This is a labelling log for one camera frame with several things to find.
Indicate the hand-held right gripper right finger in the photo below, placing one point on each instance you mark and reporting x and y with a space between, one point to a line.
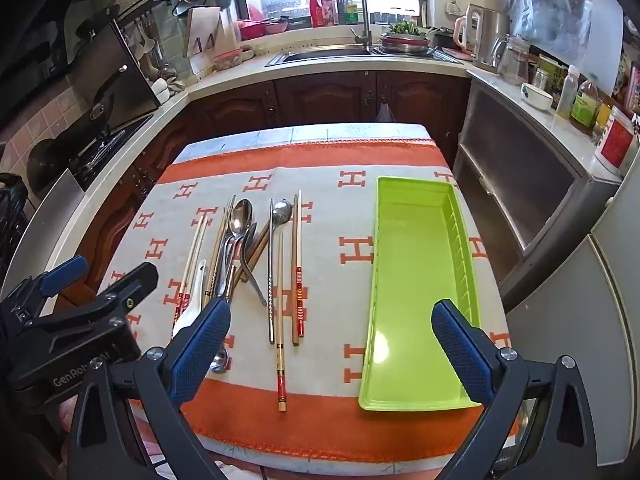
462 350

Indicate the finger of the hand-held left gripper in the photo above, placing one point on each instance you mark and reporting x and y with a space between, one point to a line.
125 290
62 275

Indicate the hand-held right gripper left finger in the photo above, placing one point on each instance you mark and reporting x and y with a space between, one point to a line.
200 350

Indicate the white ceramic spoon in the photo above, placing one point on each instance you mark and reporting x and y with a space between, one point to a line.
192 310

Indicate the green plastic tray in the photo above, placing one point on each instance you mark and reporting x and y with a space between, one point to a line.
415 260

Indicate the large steel spoon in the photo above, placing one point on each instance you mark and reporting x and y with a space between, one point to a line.
242 217

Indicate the black plastic crate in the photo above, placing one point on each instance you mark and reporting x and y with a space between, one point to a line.
12 220

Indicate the grey refrigerator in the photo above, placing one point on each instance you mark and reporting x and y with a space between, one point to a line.
575 335

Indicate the gas stove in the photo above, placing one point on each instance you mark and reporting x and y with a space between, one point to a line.
110 150

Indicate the grey metal cabinet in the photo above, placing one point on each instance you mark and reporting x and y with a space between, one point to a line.
515 170

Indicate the white stacked bowls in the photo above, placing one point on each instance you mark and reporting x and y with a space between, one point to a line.
160 90

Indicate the black stove splash panel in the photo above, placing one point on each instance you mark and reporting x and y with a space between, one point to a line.
115 75

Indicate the orange white printed blanket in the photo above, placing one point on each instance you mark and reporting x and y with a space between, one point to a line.
325 185

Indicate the white plastic bag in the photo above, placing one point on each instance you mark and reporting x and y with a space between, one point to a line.
386 112

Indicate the food container red lid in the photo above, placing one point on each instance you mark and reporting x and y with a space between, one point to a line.
232 60

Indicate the white jar red label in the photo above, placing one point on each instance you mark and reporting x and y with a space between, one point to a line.
617 142

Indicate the white bowl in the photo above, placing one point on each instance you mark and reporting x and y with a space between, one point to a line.
536 97

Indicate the green label oil bottle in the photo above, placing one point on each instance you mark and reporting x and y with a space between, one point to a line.
585 107

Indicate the clear plastic bottle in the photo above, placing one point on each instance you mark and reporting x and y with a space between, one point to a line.
567 95

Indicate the brown wooden kitchen cabinets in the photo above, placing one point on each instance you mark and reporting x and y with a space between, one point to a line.
320 95

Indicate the wooden cutting board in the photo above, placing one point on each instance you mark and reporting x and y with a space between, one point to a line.
202 25

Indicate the red plastic bowl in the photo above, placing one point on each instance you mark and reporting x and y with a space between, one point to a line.
250 29

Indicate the glass pitcher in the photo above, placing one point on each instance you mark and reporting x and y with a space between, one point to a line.
512 62

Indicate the steel sink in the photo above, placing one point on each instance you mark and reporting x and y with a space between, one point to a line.
320 55

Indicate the steel electric kettle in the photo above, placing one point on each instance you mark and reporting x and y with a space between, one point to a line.
492 40

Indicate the steel basin with greens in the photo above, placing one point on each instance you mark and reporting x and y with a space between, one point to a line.
405 42

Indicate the white plastic jug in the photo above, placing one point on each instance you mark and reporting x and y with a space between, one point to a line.
467 30

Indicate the red spray bottle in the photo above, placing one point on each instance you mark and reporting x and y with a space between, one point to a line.
316 10

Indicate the steel faucet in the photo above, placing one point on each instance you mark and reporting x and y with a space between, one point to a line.
366 20

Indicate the pink bottle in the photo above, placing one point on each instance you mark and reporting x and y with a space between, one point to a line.
330 7

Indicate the translucent plastic sheet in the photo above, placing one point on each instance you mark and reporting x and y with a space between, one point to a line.
560 10

